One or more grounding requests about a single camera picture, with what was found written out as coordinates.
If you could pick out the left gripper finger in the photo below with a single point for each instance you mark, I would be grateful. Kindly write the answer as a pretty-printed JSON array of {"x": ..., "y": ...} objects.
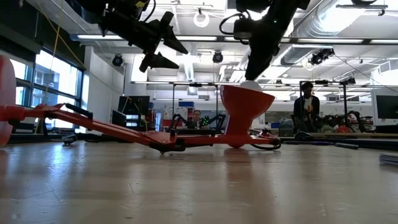
[
  {"x": 171, "y": 37},
  {"x": 157, "y": 60}
]

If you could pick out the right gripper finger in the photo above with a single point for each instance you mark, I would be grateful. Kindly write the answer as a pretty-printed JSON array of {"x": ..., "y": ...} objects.
[
  {"x": 256, "y": 59},
  {"x": 271, "y": 51}
]

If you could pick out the white lightbulb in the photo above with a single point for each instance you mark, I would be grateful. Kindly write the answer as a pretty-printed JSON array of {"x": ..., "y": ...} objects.
[{"x": 251, "y": 85}]

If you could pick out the red desk lamp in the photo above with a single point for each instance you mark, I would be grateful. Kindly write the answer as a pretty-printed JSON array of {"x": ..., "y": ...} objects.
[{"x": 242, "y": 105}]

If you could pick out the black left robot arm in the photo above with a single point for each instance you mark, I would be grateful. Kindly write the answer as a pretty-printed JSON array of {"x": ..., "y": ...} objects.
[{"x": 93, "y": 6}]

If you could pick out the black background robot arm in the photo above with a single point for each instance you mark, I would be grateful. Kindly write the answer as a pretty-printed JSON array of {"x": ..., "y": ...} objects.
[{"x": 219, "y": 118}]

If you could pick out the yellow tape piece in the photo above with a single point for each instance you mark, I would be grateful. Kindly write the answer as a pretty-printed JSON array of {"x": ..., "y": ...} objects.
[{"x": 140, "y": 4}]

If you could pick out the long ceiling light strip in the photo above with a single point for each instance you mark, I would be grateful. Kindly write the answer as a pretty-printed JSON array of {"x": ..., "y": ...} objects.
[
  {"x": 329, "y": 40},
  {"x": 199, "y": 38},
  {"x": 93, "y": 37}
]

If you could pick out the black computer monitor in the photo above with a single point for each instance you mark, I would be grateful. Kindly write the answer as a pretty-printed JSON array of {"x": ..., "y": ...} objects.
[{"x": 133, "y": 104}]

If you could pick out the blue storage box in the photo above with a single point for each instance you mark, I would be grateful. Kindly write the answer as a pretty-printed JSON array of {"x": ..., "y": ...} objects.
[{"x": 186, "y": 104}]

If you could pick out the standing person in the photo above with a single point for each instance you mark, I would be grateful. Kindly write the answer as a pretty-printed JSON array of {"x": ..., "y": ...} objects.
[{"x": 306, "y": 107}]

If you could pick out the black computer tower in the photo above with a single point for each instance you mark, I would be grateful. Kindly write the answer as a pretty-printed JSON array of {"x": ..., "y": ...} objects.
[{"x": 118, "y": 118}]

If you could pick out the seated person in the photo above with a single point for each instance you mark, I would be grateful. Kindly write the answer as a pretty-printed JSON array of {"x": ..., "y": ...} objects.
[{"x": 196, "y": 119}]

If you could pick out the large glass window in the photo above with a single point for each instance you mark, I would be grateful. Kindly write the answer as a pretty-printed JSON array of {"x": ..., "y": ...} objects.
[{"x": 62, "y": 81}]

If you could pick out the purple pen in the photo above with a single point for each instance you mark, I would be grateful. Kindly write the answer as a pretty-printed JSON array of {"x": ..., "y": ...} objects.
[{"x": 308, "y": 143}]

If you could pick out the black pen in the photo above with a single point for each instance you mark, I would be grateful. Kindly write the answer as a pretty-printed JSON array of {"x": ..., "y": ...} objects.
[{"x": 346, "y": 145}]

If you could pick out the white-framed computer monitor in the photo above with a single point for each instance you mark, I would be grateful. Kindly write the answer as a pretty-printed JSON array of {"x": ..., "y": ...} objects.
[{"x": 387, "y": 107}]

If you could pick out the silver ventilation duct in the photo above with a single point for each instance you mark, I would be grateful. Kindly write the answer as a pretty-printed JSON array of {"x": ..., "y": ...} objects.
[{"x": 314, "y": 21}]

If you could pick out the black ceiling camera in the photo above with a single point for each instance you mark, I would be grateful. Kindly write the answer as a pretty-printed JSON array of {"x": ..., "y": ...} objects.
[
  {"x": 217, "y": 57},
  {"x": 117, "y": 61}
]

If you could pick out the black metal stand frame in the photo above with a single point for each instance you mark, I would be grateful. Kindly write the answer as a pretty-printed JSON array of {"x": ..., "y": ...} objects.
[{"x": 345, "y": 102}]

